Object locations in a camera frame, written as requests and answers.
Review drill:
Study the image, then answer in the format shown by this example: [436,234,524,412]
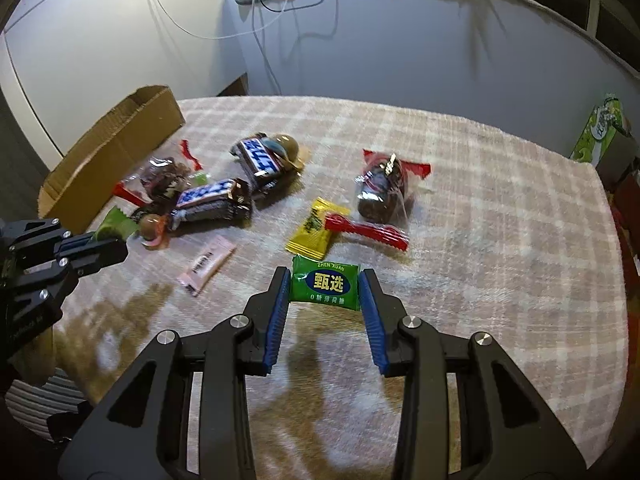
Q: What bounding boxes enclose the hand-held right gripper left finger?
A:
[57,266,292,480]

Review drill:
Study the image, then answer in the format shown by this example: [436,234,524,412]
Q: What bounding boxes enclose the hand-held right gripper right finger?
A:
[359,268,587,480]

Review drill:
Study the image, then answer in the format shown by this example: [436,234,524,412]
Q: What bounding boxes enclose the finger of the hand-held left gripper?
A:
[10,239,130,311]
[0,217,99,273]

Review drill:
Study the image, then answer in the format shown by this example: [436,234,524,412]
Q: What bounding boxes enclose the green foil zigzag packet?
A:
[92,206,142,242]

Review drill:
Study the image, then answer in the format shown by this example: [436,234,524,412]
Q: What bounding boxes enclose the brown egg pack red rim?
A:
[131,212,171,251]

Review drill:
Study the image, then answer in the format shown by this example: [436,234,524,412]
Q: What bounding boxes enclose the brown cardboard box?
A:
[39,85,187,234]

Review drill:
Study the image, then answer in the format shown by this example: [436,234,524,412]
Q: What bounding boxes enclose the pink snack packet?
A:
[177,237,237,297]

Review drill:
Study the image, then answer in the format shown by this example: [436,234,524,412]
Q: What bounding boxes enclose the clear cake packet red ends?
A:
[114,139,203,207]
[354,149,432,222]

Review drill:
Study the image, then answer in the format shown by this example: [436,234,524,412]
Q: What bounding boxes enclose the brown egg pack tan backing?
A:
[267,132,308,173]

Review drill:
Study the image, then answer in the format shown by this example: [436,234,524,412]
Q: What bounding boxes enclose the striped cloth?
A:
[5,367,93,443]

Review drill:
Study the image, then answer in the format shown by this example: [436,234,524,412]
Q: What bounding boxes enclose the red plastic fork packet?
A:
[325,212,411,253]

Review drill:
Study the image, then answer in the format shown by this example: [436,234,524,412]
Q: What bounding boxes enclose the yellow candy packet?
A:
[285,197,352,267]

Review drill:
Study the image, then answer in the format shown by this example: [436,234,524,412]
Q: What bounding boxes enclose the white cabinet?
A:
[0,0,251,171]

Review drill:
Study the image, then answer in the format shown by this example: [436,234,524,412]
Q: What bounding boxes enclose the green printed carton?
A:
[570,94,632,168]

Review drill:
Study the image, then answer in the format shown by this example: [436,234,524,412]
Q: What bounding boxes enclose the plain brown carton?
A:
[597,132,640,192]

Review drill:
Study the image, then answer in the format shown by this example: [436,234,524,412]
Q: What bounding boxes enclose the white cable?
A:
[137,0,288,97]

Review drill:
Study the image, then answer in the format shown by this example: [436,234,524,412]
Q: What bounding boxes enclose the black cable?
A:
[260,0,333,97]

